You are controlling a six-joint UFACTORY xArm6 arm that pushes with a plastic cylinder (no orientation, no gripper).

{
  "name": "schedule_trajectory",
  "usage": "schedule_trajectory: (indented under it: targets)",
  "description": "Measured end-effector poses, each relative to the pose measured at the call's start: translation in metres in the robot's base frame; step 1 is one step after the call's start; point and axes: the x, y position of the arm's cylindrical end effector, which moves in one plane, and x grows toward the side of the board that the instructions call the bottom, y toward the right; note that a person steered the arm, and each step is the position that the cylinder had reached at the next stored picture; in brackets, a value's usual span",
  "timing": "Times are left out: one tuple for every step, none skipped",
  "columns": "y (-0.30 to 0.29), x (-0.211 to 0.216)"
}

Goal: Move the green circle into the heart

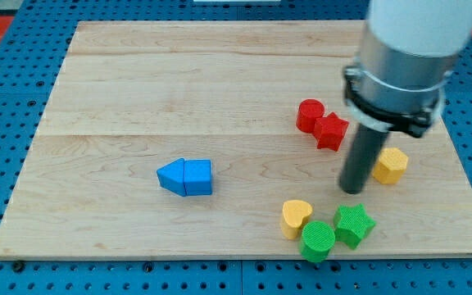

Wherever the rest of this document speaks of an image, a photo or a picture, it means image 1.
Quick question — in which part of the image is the green cylinder block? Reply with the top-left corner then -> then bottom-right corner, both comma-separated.
298,220 -> 336,263

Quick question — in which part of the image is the yellow hexagon block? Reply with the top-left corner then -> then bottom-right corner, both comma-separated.
372,147 -> 409,184

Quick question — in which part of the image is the red cylinder block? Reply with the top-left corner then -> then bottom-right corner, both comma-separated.
296,98 -> 325,133

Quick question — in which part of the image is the blue triangle block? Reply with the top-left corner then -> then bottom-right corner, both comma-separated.
157,158 -> 186,197

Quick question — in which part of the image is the red star block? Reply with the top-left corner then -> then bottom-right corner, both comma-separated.
312,112 -> 349,152

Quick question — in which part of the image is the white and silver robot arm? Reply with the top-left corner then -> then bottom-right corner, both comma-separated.
343,0 -> 472,138

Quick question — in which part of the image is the green star block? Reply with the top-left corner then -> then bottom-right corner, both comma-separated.
333,203 -> 376,250

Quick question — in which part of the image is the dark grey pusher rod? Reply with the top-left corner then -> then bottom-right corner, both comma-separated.
338,124 -> 389,194

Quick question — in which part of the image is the blue pentagon block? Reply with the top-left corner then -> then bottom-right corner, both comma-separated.
184,159 -> 212,196

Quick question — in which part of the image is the yellow heart block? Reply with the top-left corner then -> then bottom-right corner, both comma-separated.
280,199 -> 313,240

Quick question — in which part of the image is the wooden board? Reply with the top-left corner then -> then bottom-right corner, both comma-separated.
0,20 -> 472,261

